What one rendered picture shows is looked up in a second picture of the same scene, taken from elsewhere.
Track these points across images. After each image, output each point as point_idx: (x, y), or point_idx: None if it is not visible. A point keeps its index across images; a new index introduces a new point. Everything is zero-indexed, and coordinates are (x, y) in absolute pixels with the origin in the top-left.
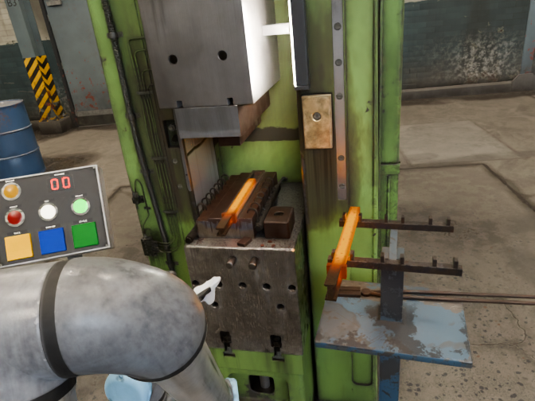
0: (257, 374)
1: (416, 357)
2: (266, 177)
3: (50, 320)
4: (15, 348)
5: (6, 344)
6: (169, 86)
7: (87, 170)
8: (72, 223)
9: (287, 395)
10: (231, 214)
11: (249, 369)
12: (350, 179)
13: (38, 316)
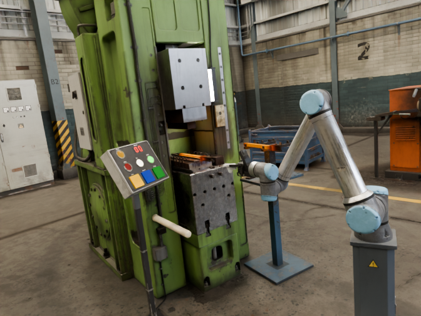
0: (219, 242)
1: (291, 177)
2: (188, 151)
3: (327, 93)
4: (327, 96)
5: (327, 96)
6: (180, 99)
7: (145, 143)
8: (151, 167)
9: (227, 254)
10: (205, 155)
11: (217, 240)
12: (230, 139)
13: (326, 92)
